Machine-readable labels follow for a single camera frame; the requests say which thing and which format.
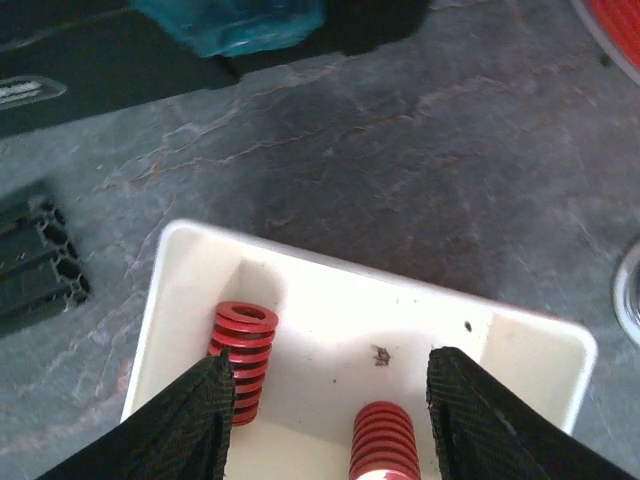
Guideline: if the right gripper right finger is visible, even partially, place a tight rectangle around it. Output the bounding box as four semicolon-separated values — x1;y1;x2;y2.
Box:
426;347;632;480

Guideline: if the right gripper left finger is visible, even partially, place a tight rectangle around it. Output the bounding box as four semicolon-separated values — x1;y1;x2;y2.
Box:
41;352;236;479

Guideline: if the black aluminium extrusion block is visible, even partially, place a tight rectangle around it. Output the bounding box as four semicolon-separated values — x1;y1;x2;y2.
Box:
1;180;92;337

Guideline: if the red spring in tray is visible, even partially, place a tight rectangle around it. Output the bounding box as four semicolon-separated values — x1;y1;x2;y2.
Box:
208;301;279;426
349;401;421;479

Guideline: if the white spring tray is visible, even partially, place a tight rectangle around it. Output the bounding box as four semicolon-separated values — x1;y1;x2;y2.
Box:
123;220;598;479

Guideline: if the black toolbox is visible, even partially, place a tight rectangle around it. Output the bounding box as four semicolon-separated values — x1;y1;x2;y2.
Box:
1;1;428;137

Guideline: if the red filament spool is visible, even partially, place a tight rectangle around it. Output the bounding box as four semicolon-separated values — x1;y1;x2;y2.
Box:
571;0;639;84

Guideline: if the solder wire spool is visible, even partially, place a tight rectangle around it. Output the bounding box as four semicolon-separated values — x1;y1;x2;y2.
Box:
612;241;640;346

